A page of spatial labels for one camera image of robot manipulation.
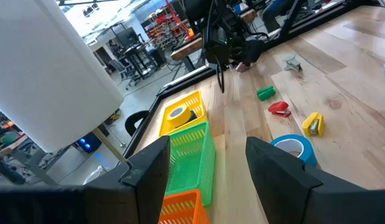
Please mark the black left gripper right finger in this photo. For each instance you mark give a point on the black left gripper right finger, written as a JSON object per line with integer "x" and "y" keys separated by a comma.
{"x": 282, "y": 186}

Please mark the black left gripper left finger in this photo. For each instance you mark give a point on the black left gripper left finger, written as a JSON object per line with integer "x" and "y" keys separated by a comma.
{"x": 148, "y": 174}

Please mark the pale pink staple remover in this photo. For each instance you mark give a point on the pale pink staple remover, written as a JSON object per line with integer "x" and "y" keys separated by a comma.
{"x": 242, "y": 68}

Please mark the light blue tape roll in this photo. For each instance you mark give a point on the light blue tape roll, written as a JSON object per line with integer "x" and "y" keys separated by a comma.
{"x": 305, "y": 146}

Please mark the yellow tape roll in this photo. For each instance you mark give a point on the yellow tape roll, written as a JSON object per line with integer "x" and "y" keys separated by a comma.
{"x": 181, "y": 121}

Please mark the green stapler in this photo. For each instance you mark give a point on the green stapler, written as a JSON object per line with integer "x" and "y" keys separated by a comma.
{"x": 266, "y": 93}

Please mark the yellow plastic basket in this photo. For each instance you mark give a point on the yellow plastic basket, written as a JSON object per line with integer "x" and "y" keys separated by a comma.
{"x": 198, "y": 105}

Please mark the yellow stapler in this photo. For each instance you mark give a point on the yellow stapler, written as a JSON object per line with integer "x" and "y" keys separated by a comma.
{"x": 308, "y": 123}

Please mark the grey staple remover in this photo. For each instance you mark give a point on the grey staple remover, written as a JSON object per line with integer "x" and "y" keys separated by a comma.
{"x": 292, "y": 63}

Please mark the red stapler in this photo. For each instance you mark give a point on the red stapler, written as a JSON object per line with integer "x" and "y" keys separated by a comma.
{"x": 278, "y": 108}

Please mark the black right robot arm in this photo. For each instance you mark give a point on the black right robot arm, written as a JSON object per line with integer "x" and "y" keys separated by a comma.
{"x": 211, "y": 12}

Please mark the green plastic basket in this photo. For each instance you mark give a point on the green plastic basket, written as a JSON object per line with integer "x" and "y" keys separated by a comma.
{"x": 192, "y": 161}

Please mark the orange plastic basket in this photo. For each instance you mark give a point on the orange plastic basket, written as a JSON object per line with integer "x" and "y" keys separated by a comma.
{"x": 179, "y": 208}

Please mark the clear plastic bag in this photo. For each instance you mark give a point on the clear plastic bag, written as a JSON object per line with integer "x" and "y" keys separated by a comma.
{"x": 97, "y": 174}

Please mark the person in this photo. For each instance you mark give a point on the person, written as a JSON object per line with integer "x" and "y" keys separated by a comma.
{"x": 274, "y": 14}
{"x": 114, "y": 46}

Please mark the red storage shelving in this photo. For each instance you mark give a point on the red storage shelving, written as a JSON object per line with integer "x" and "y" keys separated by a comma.
{"x": 161, "y": 29}

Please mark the black box with blue lights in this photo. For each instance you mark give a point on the black box with blue lights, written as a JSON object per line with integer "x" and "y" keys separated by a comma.
{"x": 89, "y": 143}

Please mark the yellow black floor object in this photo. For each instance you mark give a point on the yellow black floor object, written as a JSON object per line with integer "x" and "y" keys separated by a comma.
{"x": 114, "y": 116}

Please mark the black office desk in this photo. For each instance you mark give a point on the black office desk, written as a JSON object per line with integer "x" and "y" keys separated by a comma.
{"x": 136, "y": 53}

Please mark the black computer monitor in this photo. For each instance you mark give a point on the black computer monitor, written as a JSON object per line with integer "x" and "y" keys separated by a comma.
{"x": 127, "y": 37}

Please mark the grey office chair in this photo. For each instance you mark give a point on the grey office chair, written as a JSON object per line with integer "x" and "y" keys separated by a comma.
{"x": 119, "y": 67}

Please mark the white cylinder table lamp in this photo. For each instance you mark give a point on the white cylinder table lamp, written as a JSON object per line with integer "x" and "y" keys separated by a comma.
{"x": 49, "y": 77}

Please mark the cluttered workbench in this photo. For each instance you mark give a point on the cluttered workbench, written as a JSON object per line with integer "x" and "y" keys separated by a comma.
{"x": 12, "y": 149}

